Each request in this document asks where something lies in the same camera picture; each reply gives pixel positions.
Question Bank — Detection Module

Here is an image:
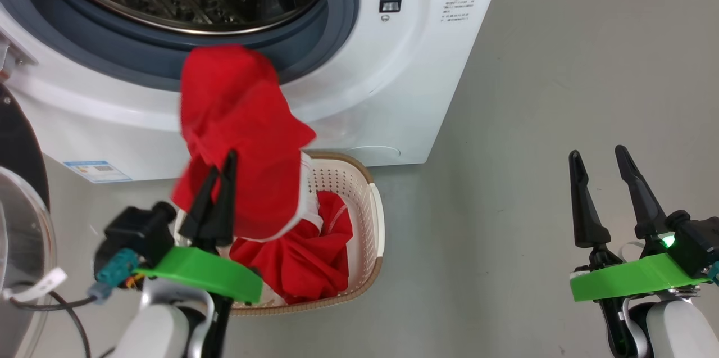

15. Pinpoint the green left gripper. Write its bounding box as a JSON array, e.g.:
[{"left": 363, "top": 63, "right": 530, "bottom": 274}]
[{"left": 135, "top": 150, "right": 263, "bottom": 303}]

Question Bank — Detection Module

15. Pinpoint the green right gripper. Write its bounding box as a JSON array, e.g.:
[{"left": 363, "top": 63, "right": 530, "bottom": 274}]
[{"left": 568, "top": 145, "right": 711, "bottom": 302}]

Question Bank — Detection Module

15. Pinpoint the red garment with white trim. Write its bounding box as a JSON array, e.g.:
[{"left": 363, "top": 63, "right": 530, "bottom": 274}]
[{"left": 171, "top": 44, "right": 354, "bottom": 305}]

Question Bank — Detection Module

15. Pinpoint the washing machine door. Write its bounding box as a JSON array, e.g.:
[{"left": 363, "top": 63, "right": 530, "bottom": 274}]
[{"left": 0, "top": 84, "right": 57, "bottom": 358}]

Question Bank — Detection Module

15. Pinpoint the cream perforated basket brown rim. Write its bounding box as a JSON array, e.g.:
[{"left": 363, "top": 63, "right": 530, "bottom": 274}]
[{"left": 174, "top": 151, "right": 385, "bottom": 316}]

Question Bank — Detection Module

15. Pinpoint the white front-load washing machine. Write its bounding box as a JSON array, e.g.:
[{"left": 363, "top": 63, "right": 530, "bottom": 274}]
[{"left": 0, "top": 0, "right": 509, "bottom": 183}]

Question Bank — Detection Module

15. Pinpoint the silver metal door hinge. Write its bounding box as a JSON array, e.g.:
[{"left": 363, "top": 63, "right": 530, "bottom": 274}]
[{"left": 0, "top": 32, "right": 37, "bottom": 75}]

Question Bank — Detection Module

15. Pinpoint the blue energy label sticker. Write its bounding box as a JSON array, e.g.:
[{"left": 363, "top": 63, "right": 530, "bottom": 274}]
[{"left": 63, "top": 160, "right": 133, "bottom": 184}]

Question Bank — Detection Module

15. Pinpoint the round white filter cover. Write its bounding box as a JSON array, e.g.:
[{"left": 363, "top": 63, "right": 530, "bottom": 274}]
[{"left": 345, "top": 146, "right": 401, "bottom": 165}]

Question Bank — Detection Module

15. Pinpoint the black text instruction sticker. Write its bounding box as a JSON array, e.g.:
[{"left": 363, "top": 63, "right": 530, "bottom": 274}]
[{"left": 442, "top": 0, "right": 478, "bottom": 23}]

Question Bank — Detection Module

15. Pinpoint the teal left cable connector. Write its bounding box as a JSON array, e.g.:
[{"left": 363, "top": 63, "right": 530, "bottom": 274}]
[{"left": 87, "top": 250, "right": 138, "bottom": 302}]

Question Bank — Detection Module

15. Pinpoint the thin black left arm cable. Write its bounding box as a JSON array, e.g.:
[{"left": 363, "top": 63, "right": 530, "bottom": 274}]
[{"left": 11, "top": 282, "right": 96, "bottom": 358}]

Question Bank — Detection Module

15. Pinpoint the white cable tag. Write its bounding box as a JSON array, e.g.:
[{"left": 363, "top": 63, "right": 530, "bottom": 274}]
[{"left": 3, "top": 268, "right": 68, "bottom": 301}]

